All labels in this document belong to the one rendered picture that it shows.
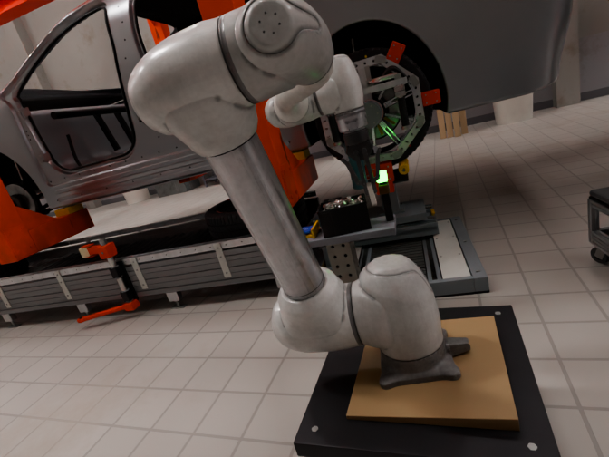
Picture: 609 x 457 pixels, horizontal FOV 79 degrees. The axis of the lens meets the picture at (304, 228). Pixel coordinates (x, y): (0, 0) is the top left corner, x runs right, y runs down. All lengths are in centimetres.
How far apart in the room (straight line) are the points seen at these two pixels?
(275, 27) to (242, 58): 7
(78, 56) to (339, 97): 956
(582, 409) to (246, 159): 113
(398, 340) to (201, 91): 64
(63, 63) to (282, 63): 1032
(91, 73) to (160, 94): 964
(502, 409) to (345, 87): 84
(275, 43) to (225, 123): 15
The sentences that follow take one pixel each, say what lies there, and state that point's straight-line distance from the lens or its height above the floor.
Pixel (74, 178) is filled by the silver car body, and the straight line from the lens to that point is 326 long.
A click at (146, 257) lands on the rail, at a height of 37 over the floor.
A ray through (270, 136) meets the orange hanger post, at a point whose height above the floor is 88.
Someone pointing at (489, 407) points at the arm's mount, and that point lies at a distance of 88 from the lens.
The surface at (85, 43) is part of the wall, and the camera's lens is 1025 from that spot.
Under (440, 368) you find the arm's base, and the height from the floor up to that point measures 34.
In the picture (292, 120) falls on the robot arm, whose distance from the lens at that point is 110.
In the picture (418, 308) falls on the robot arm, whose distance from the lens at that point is 85.
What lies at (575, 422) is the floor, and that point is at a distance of 133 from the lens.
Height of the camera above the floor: 96
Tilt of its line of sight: 17 degrees down
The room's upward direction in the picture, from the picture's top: 15 degrees counter-clockwise
